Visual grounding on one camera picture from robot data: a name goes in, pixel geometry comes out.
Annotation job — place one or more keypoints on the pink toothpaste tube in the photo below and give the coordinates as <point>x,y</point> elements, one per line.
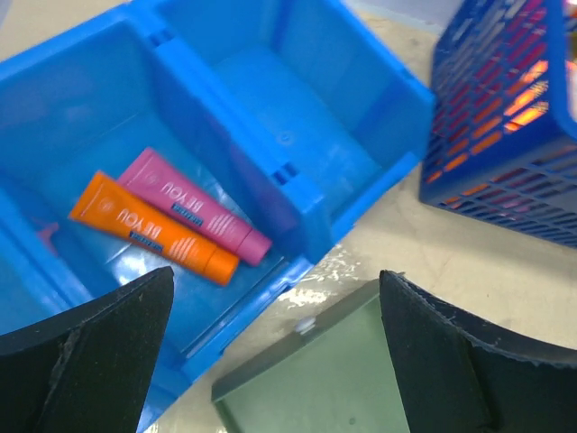
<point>151,178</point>

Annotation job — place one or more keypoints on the green metal tray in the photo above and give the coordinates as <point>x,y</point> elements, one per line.
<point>333,373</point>

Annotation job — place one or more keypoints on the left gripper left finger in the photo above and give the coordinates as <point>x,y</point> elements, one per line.
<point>87,369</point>

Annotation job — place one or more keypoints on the light blue compartment bin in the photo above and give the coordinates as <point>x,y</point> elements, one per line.
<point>290,113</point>

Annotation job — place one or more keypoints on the dark blue shopping basket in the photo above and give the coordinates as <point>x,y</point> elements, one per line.
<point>503,143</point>

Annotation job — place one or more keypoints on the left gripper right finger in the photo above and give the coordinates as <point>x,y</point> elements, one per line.
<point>457,372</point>

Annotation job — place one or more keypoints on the orange toothpaste tube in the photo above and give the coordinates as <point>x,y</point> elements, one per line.
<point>109,207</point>

